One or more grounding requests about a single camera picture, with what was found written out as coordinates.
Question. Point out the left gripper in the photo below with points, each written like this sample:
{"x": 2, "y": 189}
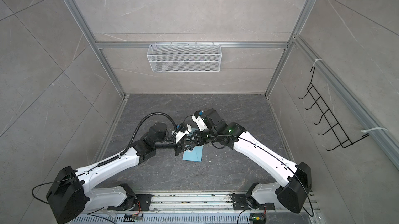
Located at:
{"x": 181, "y": 145}

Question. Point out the black wire hook rack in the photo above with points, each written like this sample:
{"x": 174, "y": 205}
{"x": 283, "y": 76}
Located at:
{"x": 327, "y": 116}

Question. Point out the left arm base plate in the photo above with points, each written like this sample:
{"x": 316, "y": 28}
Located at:
{"x": 140, "y": 202}

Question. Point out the white wire mesh basket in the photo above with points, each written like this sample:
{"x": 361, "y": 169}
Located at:
{"x": 168, "y": 58}

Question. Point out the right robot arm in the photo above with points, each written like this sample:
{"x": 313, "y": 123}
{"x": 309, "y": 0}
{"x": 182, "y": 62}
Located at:
{"x": 293, "y": 182}

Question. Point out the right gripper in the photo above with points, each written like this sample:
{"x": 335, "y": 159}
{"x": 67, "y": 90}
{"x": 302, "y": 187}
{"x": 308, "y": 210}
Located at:
{"x": 199, "y": 141}

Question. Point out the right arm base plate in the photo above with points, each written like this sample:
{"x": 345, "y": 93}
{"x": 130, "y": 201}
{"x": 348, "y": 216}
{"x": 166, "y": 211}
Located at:
{"x": 241, "y": 202}

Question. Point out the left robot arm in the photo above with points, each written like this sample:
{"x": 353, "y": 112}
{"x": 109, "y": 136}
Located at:
{"x": 73, "y": 192}

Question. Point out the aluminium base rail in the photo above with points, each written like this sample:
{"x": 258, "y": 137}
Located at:
{"x": 204, "y": 208}

